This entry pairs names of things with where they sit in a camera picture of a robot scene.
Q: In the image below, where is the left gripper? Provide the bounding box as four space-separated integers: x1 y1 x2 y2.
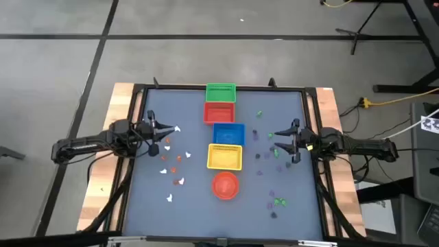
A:
137 110 176 143

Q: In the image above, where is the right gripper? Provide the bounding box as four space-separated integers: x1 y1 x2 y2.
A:
273 119 313 154

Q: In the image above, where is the blue plastic basket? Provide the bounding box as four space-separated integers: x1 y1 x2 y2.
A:
212 122 247 148

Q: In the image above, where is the red plastic basket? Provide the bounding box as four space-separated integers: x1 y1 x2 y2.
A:
202 102 237 126

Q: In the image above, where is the yellow plastic basket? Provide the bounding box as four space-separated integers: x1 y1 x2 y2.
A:
206 143 244 172

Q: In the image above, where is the green plastic basket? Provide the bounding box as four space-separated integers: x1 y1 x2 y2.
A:
205 82 237 104

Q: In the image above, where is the orange plastic bowl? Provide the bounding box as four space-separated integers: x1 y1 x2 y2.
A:
211 171 240 201

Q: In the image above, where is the black tripod stand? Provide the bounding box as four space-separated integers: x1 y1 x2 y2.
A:
335 0 428 56

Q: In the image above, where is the grey cabinet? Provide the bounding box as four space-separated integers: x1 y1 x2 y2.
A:
410 102 439 207

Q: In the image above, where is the white paper marker sheet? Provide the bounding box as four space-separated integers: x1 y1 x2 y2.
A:
420 115 439 134

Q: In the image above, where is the black floor stand foot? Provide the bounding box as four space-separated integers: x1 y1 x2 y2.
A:
0 145 27 161

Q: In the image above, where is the dark keyboard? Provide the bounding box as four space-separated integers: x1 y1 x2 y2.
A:
416 204 439 247

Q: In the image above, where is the yellow cable with plug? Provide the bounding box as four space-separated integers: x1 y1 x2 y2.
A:
359 87 439 109

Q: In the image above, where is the silver metal bracket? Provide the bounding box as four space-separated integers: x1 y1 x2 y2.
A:
297 239 339 247
108 235 147 246

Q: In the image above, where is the white cable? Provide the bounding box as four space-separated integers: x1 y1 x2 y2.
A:
356 108 439 149

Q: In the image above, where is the black desk leg frame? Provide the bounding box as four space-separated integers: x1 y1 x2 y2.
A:
372 0 439 94

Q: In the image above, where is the black power cable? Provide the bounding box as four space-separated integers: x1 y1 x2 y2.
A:
397 147 439 153

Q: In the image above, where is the thin yellow floor cable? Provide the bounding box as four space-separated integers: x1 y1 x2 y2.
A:
320 0 353 8

